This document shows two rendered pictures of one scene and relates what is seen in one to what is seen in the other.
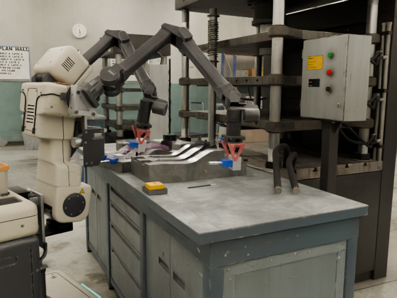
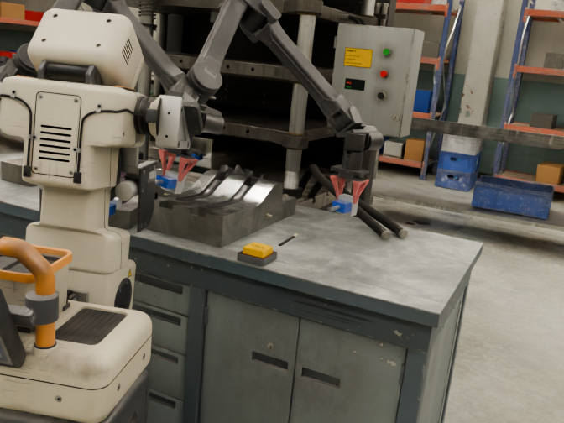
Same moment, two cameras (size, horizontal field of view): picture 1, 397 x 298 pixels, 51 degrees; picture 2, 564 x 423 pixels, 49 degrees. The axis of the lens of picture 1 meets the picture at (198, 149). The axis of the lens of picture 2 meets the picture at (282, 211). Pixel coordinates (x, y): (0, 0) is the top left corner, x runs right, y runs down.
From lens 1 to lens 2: 1.19 m
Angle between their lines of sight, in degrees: 39
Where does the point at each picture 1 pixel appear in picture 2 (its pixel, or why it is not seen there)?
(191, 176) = (256, 225)
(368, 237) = not seen: hidden behind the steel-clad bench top
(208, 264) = (425, 347)
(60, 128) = (108, 167)
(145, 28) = not seen: outside the picture
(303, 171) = (320, 197)
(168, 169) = (238, 220)
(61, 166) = (114, 237)
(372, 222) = not seen: hidden behind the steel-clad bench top
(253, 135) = (223, 147)
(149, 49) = (231, 32)
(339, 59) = (400, 60)
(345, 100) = (404, 112)
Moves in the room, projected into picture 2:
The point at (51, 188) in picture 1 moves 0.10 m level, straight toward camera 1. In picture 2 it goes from (90, 278) to (121, 289)
